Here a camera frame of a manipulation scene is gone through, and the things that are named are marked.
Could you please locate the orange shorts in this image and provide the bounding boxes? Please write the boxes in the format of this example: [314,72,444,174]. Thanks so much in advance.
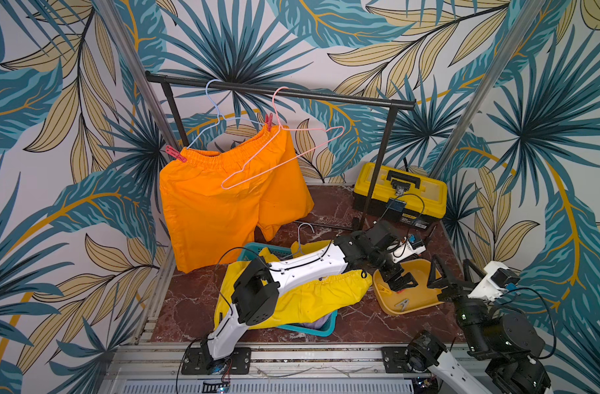
[159,126,314,274]

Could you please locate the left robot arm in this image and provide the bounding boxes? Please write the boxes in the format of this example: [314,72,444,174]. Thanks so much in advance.
[197,221,425,375]

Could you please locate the blue wire hanger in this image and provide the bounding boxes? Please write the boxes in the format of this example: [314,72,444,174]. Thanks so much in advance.
[183,79,263,149]

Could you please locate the black clothes rack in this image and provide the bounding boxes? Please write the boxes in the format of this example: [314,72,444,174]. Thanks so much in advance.
[146,71,417,232]

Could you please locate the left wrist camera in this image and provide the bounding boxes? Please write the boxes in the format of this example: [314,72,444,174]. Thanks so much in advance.
[389,234,427,263]

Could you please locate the silver metal clothespin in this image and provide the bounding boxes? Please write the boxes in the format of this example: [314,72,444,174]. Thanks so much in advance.
[395,299,409,312]

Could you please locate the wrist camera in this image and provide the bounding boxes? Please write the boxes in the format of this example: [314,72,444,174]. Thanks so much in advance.
[468,261,519,302]
[389,234,427,263]

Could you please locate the yellow shorts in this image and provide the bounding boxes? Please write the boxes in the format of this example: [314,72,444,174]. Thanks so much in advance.
[214,253,372,329]

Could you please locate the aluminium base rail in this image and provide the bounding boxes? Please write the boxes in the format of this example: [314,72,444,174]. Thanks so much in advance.
[102,341,478,394]

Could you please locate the red clothespin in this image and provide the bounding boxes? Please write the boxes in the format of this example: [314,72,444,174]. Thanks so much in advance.
[265,113,273,131]

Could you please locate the teal plastic basket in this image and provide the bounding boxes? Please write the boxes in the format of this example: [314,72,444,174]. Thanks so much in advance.
[239,242,338,338]

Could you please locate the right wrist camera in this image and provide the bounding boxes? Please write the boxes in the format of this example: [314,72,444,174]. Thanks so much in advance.
[468,261,519,302]

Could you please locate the purple shorts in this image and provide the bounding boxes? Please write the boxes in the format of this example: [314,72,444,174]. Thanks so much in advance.
[299,315,331,330]

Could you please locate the yellow black plastic toolbox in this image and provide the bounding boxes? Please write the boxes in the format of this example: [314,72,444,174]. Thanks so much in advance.
[353,163,448,230]

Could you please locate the pink clothespin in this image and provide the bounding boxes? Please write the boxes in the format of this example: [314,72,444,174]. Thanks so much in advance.
[165,145,188,163]

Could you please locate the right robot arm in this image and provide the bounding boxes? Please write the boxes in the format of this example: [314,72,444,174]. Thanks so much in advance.
[404,257,553,393]

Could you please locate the yellow plastic tray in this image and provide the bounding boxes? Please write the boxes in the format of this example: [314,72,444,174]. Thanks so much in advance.
[372,259,441,316]

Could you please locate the pink wire hanger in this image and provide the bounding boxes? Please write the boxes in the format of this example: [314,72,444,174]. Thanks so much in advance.
[219,85,346,191]

